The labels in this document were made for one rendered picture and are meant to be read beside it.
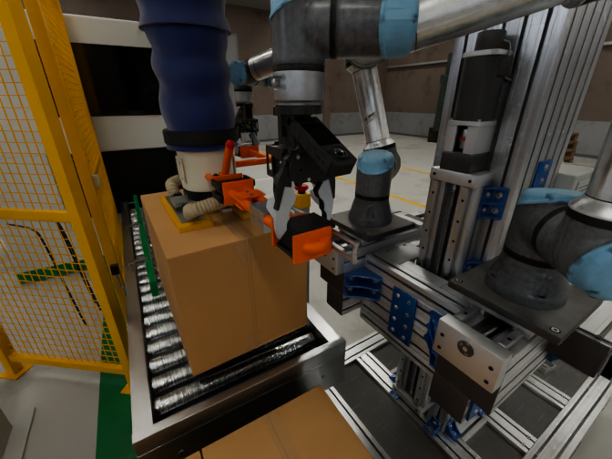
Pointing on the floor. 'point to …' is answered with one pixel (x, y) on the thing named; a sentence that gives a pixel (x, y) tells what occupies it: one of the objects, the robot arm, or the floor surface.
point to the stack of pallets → (571, 148)
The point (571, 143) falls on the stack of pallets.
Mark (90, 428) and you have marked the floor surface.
